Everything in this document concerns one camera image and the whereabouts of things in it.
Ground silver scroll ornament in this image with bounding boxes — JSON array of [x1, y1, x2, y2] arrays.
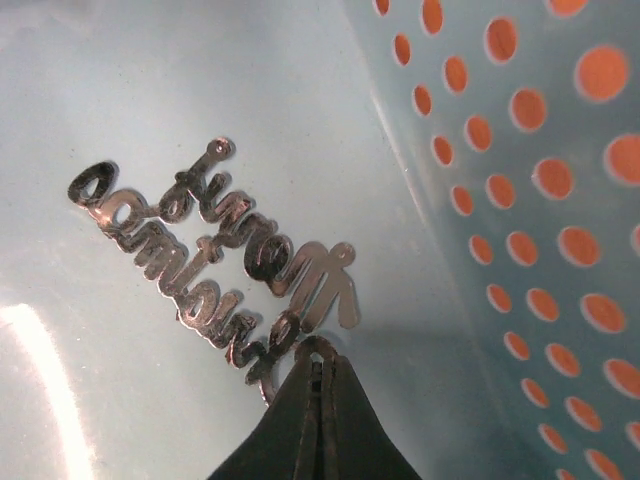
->
[[67, 137, 360, 403]]

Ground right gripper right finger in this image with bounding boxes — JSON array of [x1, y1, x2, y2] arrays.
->
[[319, 355, 419, 479]]

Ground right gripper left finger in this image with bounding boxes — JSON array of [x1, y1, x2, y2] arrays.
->
[[210, 351, 323, 479]]

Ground blue plastic basket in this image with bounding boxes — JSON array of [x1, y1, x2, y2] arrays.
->
[[1, 1, 639, 479]]

